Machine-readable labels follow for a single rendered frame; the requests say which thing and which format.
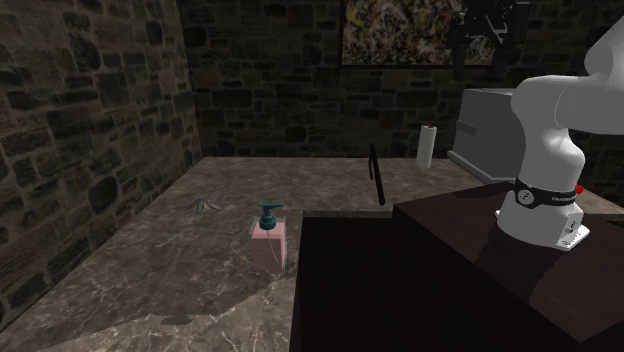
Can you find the black pen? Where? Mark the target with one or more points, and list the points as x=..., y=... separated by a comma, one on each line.
x=376, y=175

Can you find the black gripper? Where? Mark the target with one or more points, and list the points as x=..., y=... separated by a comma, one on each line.
x=487, y=12

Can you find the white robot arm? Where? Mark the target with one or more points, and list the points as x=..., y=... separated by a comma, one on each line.
x=548, y=146

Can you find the colourful framed wall picture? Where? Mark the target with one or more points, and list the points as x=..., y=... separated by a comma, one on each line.
x=390, y=34

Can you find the pink soap dispenser teal pump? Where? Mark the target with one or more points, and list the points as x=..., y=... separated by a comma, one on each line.
x=269, y=241

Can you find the small grey bunch of keys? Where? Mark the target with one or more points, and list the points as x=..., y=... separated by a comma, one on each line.
x=202, y=206

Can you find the white paper towel roll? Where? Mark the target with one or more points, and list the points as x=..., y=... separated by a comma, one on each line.
x=425, y=146

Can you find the grey box appliance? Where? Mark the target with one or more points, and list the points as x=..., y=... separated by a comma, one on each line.
x=482, y=139

